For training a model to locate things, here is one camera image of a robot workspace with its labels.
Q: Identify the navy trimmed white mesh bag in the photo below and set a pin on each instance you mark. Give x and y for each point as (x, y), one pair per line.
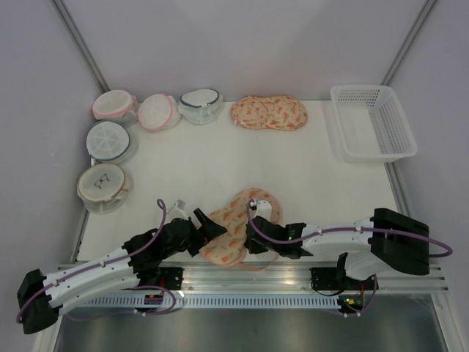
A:
(201, 106)

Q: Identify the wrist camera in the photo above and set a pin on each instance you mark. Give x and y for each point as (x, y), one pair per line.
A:
(262, 208)
(177, 210)

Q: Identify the aluminium frame post left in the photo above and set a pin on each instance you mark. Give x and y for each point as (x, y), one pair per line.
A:
(71, 27)

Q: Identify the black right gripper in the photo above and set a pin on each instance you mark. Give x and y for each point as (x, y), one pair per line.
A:
(253, 248)

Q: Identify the blue trimmed round laundry bag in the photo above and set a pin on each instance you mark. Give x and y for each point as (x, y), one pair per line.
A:
(109, 142)

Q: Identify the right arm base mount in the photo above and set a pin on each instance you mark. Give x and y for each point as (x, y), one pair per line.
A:
(328, 279)

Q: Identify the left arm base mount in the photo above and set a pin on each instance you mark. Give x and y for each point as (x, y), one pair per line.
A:
(168, 277)

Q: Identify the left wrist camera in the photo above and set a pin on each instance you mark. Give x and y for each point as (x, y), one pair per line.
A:
(177, 210)

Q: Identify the pink trimmed white mesh bag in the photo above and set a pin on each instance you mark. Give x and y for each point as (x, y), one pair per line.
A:
(158, 112)

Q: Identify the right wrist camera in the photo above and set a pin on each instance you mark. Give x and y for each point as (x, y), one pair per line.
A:
(262, 208)

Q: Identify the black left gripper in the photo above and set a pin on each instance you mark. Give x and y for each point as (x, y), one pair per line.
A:
(210, 229)

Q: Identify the aluminium frame post right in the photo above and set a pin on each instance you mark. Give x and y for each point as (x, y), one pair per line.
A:
(411, 36)

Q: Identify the white slotted cable duct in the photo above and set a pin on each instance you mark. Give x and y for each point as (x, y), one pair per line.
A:
(143, 301)

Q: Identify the aluminium frame post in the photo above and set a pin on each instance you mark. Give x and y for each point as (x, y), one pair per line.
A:
(71, 27)
(411, 36)

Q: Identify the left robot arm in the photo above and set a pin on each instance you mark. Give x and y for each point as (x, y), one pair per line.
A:
(43, 298)

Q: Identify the white plastic basket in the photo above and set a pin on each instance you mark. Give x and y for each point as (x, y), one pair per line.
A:
(371, 124)

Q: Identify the pink trimmed round laundry bag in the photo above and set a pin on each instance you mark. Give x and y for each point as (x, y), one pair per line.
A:
(117, 106)

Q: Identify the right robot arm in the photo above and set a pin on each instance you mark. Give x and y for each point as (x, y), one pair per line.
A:
(386, 241)

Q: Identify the beige round bag with glasses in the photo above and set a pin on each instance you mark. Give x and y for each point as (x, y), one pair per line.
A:
(103, 188)

